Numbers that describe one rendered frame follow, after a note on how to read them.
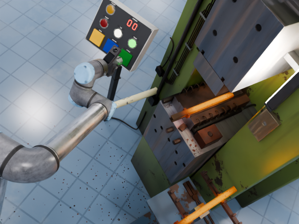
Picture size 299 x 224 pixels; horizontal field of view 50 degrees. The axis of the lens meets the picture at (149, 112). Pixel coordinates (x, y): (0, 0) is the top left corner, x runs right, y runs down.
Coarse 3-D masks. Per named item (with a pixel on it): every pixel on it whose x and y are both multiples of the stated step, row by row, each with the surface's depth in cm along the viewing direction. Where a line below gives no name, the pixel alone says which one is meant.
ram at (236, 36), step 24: (216, 0) 128; (240, 0) 118; (264, 0) 110; (288, 0) 114; (216, 24) 133; (240, 24) 122; (264, 24) 112; (288, 24) 107; (216, 48) 138; (240, 48) 126; (264, 48) 116; (288, 48) 127; (216, 72) 143; (240, 72) 130; (264, 72) 138
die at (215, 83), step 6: (198, 54) 149; (198, 60) 151; (204, 60) 147; (198, 66) 152; (204, 66) 149; (210, 66) 145; (204, 72) 150; (210, 72) 146; (204, 78) 152; (210, 78) 148; (216, 78) 144; (210, 84) 149; (216, 84) 145; (222, 84) 142; (216, 90) 147; (222, 90) 147; (228, 90) 151
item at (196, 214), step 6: (228, 192) 160; (216, 198) 157; (222, 198) 158; (210, 204) 155; (216, 204) 155; (198, 210) 152; (204, 210) 153; (192, 216) 150; (198, 216) 150; (174, 222) 147; (180, 222) 147; (186, 222) 148
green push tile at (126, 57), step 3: (123, 51) 180; (126, 51) 180; (120, 54) 182; (123, 54) 181; (126, 54) 180; (129, 54) 180; (123, 57) 182; (126, 57) 181; (129, 57) 180; (123, 60) 182; (126, 60) 181; (129, 60) 181; (123, 63) 183; (126, 63) 182; (126, 66) 183
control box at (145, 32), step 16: (112, 0) 175; (96, 16) 181; (112, 16) 177; (128, 16) 174; (112, 32) 180; (128, 32) 177; (144, 32) 173; (128, 48) 180; (144, 48) 177; (128, 64) 183
